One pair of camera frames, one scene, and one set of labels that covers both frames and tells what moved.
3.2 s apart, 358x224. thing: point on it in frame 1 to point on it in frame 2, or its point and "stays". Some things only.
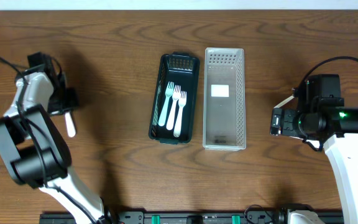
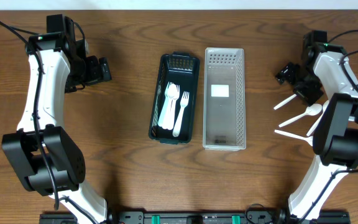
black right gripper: (291, 116) to (288, 73)
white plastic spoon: (71, 127) to (173, 92)
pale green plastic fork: (168, 92) stays
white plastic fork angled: (182, 101) stays
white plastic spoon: (278, 105) stays
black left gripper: (64, 101) to (95, 70)
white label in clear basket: (220, 90) stays
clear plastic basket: (224, 127) stays
